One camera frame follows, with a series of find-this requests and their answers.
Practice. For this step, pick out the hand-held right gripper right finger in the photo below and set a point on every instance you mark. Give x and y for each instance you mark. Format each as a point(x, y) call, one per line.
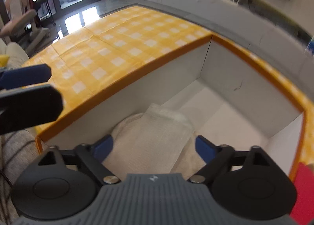
point(204, 147)

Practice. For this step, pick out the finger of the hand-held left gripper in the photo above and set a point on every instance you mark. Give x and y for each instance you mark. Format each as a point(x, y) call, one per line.
point(29, 109)
point(27, 75)

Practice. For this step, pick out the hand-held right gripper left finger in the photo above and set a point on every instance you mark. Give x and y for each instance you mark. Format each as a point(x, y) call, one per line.
point(104, 147)

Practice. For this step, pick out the cream fluffy towel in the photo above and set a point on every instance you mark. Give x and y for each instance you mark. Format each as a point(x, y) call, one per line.
point(127, 124)

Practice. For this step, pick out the orange-edged white storage box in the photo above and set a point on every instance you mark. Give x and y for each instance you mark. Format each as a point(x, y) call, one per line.
point(245, 122)

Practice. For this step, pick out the white waffle towel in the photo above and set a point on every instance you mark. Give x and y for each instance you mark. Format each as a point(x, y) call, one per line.
point(152, 139)

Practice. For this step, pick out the beige sofa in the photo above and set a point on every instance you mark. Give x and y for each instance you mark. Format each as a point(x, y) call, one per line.
point(17, 146)

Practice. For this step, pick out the pink ergonomic chair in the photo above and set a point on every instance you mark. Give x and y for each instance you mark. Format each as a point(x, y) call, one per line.
point(19, 18)

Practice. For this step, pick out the yellow checkered tablecloth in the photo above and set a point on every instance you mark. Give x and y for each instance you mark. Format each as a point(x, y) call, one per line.
point(122, 43)

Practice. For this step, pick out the red square box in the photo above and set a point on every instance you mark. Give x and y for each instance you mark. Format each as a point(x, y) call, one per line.
point(304, 195)

